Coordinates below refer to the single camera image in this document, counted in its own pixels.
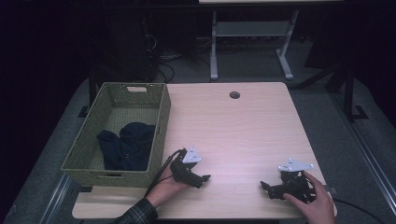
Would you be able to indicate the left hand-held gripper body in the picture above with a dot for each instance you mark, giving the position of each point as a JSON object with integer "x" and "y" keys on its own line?
{"x": 183, "y": 169}

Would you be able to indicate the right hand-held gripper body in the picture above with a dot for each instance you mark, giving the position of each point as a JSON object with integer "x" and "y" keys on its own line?
{"x": 294, "y": 183}

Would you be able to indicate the dark navy cloth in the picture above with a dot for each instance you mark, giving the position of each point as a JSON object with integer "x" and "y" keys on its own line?
{"x": 130, "y": 146}

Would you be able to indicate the green woven basket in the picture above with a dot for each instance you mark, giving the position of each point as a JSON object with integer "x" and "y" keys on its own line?
{"x": 93, "y": 130}

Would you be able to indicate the person's left hand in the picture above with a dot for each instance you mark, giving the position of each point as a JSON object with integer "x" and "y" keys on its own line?
{"x": 168, "y": 189}

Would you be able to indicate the person's right hand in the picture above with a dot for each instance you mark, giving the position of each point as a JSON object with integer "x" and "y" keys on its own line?
{"x": 317, "y": 203}

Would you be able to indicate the black metal stand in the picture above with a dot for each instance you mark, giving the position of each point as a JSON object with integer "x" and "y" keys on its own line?
{"x": 345, "y": 90}

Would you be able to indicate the metal floor rail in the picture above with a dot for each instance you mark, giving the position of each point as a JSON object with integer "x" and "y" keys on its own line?
{"x": 367, "y": 155}
{"x": 54, "y": 202}

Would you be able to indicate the white metal table frame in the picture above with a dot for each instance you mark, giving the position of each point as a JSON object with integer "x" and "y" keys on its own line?
{"x": 249, "y": 29}

